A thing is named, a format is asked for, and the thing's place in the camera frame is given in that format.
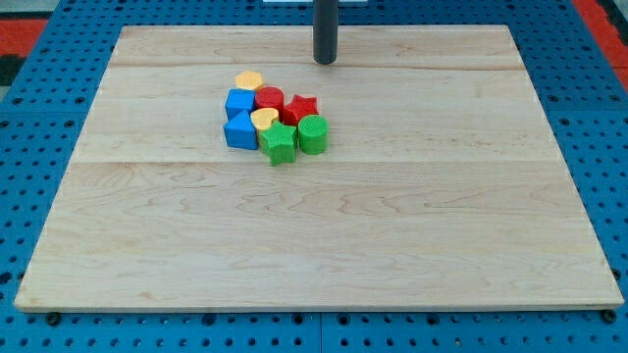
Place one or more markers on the green cylinder block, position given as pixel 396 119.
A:
pixel 313 134

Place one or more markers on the green star block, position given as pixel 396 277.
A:
pixel 278 143

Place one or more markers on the red star block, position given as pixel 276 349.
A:
pixel 298 108

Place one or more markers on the yellow heart block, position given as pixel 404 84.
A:
pixel 263 118

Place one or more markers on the blue triangle block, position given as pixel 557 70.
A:
pixel 240 132

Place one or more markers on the red cylinder block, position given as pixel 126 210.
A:
pixel 269 97

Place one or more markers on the blue cube block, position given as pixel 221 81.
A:
pixel 239 100

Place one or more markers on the yellow hexagon block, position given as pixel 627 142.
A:
pixel 249 80

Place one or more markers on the wooden board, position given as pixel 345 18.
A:
pixel 443 187

